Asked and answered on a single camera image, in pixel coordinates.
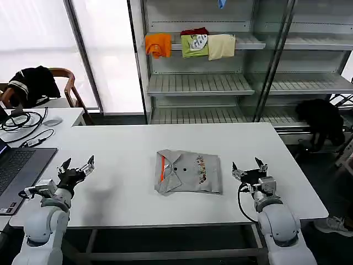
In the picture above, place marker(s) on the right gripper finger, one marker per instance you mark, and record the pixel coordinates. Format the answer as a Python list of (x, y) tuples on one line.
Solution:
[(236, 172), (262, 165)]

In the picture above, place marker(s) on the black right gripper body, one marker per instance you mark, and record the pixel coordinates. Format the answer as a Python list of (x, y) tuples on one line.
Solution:
[(252, 176)]

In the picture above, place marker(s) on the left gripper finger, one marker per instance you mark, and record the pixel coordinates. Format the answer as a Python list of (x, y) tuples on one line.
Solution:
[(88, 165), (65, 164)]

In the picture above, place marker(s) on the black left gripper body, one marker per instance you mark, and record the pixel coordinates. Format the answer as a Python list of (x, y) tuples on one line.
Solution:
[(71, 178)]

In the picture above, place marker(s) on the grey printed shirt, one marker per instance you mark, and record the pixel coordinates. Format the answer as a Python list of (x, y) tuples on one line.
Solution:
[(193, 174)]

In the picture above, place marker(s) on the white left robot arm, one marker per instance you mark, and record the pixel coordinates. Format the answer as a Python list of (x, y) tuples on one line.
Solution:
[(41, 226)]

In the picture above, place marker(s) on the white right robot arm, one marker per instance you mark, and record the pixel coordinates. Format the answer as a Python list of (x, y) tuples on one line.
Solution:
[(278, 223)]

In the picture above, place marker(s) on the small grey adapter dongle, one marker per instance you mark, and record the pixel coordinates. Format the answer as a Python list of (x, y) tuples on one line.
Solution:
[(34, 143)]

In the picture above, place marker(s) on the dark grey laptop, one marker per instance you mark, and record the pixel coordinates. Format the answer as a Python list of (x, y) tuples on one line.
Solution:
[(27, 171)]

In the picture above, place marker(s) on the grey computer mouse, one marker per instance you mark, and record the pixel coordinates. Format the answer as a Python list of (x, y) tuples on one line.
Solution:
[(53, 121)]

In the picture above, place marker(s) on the wooden chair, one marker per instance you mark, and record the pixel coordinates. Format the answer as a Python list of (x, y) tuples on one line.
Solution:
[(70, 82)]

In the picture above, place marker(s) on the black jacket with white stripe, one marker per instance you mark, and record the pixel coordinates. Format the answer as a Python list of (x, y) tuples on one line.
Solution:
[(33, 82)]

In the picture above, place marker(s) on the empty grey shelf rack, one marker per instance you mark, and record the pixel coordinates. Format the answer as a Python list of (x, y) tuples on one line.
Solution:
[(303, 82)]

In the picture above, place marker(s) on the white sneaker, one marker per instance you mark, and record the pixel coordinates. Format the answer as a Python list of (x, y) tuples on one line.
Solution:
[(335, 223)]

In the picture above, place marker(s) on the grey shelf rack with clothes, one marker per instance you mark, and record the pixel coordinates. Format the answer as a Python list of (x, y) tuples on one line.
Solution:
[(198, 85)]

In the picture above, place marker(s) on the metal table frame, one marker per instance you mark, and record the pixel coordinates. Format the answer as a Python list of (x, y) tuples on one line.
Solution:
[(165, 254)]

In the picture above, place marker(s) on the grey window frame post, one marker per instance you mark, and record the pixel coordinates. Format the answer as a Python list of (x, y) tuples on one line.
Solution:
[(82, 55)]

